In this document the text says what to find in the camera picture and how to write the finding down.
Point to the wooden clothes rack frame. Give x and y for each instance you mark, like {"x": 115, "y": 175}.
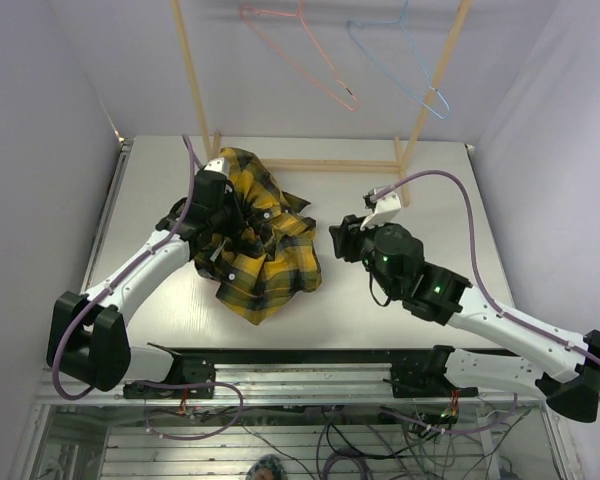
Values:
{"x": 403, "y": 153}

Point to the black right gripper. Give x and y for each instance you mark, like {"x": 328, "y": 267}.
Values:
{"x": 347, "y": 235}

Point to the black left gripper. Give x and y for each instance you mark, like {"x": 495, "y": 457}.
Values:
{"x": 238, "y": 222}

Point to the yellow green plaid shirt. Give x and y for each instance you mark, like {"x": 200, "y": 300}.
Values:
{"x": 274, "y": 258}

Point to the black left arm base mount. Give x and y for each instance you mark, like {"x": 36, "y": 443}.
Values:
{"x": 180, "y": 375}

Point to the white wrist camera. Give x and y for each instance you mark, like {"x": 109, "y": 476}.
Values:
{"x": 218, "y": 165}
{"x": 383, "y": 210}

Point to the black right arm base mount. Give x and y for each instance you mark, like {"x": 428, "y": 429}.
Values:
{"x": 422, "y": 374}

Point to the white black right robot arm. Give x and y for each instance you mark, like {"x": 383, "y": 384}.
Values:
{"x": 558, "y": 366}

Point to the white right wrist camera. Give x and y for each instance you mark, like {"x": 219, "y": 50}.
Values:
{"x": 383, "y": 210}

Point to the pink wire hanger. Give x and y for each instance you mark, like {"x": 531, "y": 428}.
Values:
{"x": 284, "y": 28}

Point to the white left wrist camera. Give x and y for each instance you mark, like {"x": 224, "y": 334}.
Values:
{"x": 218, "y": 165}

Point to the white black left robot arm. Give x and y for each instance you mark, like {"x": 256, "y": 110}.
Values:
{"x": 88, "y": 339}

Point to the blue wire hanger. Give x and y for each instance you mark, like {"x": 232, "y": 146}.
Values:
{"x": 391, "y": 49}

